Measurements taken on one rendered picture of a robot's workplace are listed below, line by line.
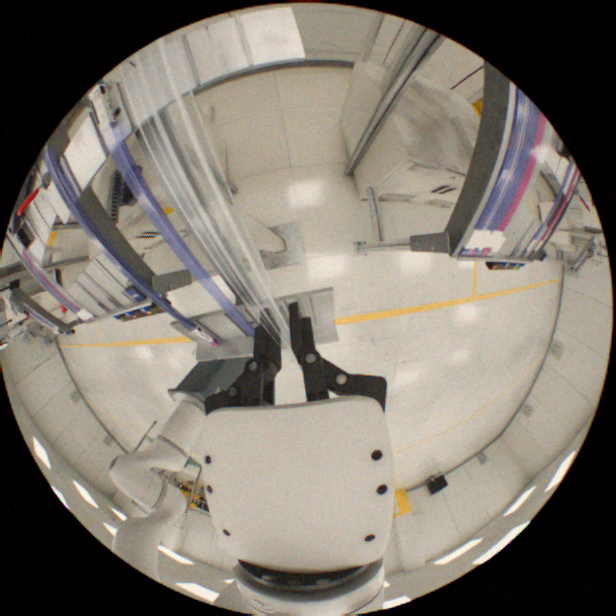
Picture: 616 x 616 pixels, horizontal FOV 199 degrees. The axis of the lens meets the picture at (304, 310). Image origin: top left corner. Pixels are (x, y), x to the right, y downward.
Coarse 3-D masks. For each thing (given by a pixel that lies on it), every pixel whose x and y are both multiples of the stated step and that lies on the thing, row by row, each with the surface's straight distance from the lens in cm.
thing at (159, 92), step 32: (128, 64) 7; (160, 64) 6; (128, 96) 7; (160, 96) 6; (192, 96) 6; (160, 128) 6; (192, 128) 5; (160, 160) 6; (192, 160) 5; (192, 192) 6; (224, 192) 6; (192, 224) 6; (224, 224) 6; (224, 256) 7; (256, 256) 7; (256, 288) 8; (288, 320) 12; (288, 352) 15
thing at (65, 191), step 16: (48, 160) 33; (64, 176) 31; (64, 192) 30; (80, 208) 30; (80, 224) 30; (96, 240) 29; (112, 256) 29; (128, 272) 30; (144, 288) 31; (160, 304) 33
